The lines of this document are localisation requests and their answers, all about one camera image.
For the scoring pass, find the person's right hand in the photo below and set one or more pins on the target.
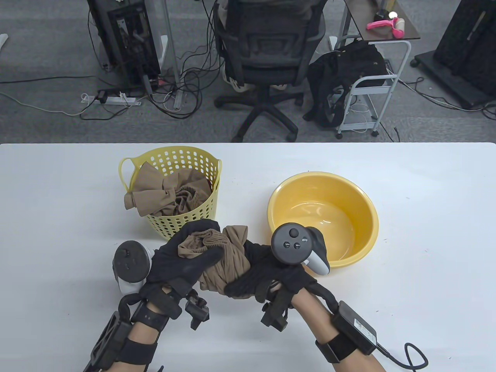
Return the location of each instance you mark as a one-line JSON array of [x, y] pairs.
[[263, 275]]

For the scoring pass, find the person's left hand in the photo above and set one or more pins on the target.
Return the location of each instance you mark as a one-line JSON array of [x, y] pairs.
[[174, 267]]

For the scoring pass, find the brown shorts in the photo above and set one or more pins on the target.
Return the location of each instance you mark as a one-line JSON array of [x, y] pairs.
[[228, 263], [155, 193]]

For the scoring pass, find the black forearm brace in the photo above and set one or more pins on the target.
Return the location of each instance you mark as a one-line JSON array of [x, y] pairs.
[[108, 341]]

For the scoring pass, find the person's left forearm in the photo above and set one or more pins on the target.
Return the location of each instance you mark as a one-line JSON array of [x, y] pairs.
[[143, 331]]

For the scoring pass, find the yellow perforated plastic basket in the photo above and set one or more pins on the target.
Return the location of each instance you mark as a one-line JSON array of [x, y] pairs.
[[174, 228]]

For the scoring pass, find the grey VR controller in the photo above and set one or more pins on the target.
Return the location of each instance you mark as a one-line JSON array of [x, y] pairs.
[[290, 244], [130, 263]]

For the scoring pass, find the yellow plastic basin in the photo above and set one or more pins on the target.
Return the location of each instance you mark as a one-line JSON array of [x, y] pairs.
[[321, 197]]

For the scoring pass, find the black battery pack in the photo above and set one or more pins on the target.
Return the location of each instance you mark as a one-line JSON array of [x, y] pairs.
[[354, 327]]

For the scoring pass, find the white power strip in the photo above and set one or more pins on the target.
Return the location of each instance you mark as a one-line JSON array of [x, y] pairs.
[[116, 100]]

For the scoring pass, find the black bag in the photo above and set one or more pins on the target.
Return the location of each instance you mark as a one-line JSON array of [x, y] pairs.
[[341, 73]]

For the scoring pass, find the black mesh office chair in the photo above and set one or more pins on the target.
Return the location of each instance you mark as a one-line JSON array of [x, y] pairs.
[[267, 46]]

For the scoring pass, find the black computer tower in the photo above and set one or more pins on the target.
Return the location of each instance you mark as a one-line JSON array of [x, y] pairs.
[[128, 42]]

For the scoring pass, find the white cart with brown top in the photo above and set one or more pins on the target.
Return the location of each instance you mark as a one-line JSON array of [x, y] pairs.
[[360, 15]]

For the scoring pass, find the pink plastic tool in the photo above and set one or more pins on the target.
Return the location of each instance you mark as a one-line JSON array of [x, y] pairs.
[[381, 24]]

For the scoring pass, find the white flat object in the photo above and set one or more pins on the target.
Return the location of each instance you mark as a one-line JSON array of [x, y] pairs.
[[3, 40]]

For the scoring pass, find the black round device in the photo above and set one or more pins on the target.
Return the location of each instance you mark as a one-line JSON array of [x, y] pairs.
[[381, 14]]

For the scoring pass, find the black wheeled cabinet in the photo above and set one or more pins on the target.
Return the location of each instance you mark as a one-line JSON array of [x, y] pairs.
[[465, 46]]

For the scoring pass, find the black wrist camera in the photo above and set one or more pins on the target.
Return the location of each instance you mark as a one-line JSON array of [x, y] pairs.
[[197, 310], [275, 314]]

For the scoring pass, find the grey desk leg post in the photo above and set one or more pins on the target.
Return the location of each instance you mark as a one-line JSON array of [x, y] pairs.
[[170, 46]]

